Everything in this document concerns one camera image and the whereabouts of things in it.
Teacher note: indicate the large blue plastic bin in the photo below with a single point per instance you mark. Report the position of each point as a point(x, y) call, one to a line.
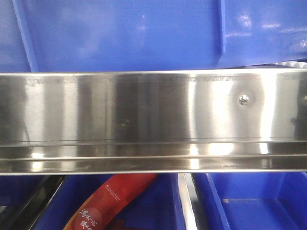
point(124, 35)

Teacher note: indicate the blue bin lower left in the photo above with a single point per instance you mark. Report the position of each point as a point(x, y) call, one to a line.
point(157, 208)

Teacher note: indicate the blue bin lower right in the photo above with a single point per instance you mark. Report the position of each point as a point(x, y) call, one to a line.
point(253, 200)

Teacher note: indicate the red snack packet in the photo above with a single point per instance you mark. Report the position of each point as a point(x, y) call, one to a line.
point(108, 200)

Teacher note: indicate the white roller track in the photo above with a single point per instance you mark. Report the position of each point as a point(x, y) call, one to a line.
point(293, 64)

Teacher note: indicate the stainless steel shelf rail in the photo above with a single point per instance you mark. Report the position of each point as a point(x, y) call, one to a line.
point(223, 120)

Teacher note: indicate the steel divider rail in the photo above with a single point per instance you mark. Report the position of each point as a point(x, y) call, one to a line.
point(191, 206)

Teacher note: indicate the black shelf rail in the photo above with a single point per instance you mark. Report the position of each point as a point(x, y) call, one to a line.
point(25, 215)

